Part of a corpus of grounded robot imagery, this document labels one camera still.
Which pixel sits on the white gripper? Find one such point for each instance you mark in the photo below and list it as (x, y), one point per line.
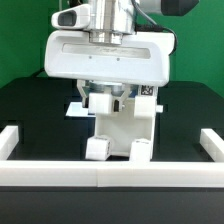
(141, 59)

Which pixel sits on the white chair back piece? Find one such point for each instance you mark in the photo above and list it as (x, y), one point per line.
(144, 103)

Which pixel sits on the white chair seat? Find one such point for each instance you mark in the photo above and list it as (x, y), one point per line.
(124, 128)

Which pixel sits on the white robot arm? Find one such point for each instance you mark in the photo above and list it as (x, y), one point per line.
(111, 20)

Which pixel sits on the white sheet with tags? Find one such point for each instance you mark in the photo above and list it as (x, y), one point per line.
(75, 109)

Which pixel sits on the white U-shaped fence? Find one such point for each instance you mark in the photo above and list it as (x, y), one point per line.
(103, 174)

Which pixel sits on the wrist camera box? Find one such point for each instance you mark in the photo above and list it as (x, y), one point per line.
(74, 18)

